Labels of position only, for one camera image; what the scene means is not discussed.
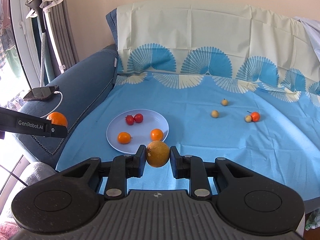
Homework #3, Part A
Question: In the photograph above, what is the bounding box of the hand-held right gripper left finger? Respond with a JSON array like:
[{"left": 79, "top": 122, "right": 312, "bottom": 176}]
[{"left": 59, "top": 144, "right": 147, "bottom": 200}]

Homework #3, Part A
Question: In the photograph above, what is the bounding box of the small orange mandarin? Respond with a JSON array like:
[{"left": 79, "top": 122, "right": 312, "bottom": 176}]
[
  {"left": 117, "top": 132, "right": 133, "bottom": 144},
  {"left": 247, "top": 111, "right": 261, "bottom": 122},
  {"left": 150, "top": 128, "right": 164, "bottom": 141},
  {"left": 47, "top": 112, "right": 68, "bottom": 128}
]

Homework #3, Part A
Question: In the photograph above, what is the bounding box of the black smartphone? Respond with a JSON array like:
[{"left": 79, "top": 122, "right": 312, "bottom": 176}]
[{"left": 23, "top": 85, "right": 60, "bottom": 102}]

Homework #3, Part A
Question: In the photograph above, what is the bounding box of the blue fan-printed blanket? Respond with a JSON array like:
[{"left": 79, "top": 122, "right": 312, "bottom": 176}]
[{"left": 55, "top": 1, "right": 320, "bottom": 202}]

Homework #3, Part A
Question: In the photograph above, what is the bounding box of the white garment steamer pole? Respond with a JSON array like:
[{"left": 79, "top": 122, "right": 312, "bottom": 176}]
[{"left": 25, "top": 0, "right": 72, "bottom": 73}]

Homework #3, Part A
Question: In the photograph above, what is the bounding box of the blue fabric sofa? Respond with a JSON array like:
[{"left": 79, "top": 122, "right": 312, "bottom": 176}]
[{"left": 15, "top": 6, "right": 119, "bottom": 172}]

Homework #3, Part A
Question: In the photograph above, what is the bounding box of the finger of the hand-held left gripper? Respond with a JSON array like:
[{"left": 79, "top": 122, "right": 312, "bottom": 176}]
[{"left": 47, "top": 122, "right": 68, "bottom": 139}]

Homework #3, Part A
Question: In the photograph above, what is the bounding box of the white window frame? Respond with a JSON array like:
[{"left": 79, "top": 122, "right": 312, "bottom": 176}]
[{"left": 10, "top": 0, "right": 40, "bottom": 90}]

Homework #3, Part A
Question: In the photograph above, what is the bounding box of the grey curtain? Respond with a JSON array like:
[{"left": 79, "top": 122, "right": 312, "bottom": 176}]
[{"left": 37, "top": 0, "right": 79, "bottom": 80}]

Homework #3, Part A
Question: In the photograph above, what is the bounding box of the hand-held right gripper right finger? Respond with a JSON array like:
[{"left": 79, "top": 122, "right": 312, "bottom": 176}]
[{"left": 170, "top": 145, "right": 258, "bottom": 197}]

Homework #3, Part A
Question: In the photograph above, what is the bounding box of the grey fleece blanket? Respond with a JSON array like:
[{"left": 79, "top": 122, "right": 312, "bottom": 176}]
[{"left": 0, "top": 161, "right": 57, "bottom": 230}]

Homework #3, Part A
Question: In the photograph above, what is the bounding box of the braided steamer hose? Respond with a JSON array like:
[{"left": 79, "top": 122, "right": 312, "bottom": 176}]
[{"left": 39, "top": 31, "right": 48, "bottom": 88}]

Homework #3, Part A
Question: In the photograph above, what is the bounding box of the dark steamer head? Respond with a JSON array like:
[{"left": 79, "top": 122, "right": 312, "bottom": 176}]
[{"left": 26, "top": 0, "right": 46, "bottom": 33}]

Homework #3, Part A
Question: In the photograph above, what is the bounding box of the black coiled cable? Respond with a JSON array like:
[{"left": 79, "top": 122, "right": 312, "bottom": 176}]
[{"left": 31, "top": 134, "right": 62, "bottom": 155}]

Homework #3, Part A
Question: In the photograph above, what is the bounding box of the light blue cloth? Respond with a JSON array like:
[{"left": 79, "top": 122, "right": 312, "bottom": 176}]
[{"left": 294, "top": 16, "right": 320, "bottom": 63}]

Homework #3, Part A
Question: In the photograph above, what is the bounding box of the light blue round plate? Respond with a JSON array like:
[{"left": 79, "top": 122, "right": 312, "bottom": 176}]
[{"left": 106, "top": 109, "right": 170, "bottom": 155}]

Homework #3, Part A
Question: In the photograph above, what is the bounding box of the white charging cable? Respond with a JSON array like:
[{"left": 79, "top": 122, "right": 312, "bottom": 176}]
[{"left": 46, "top": 91, "right": 63, "bottom": 118}]

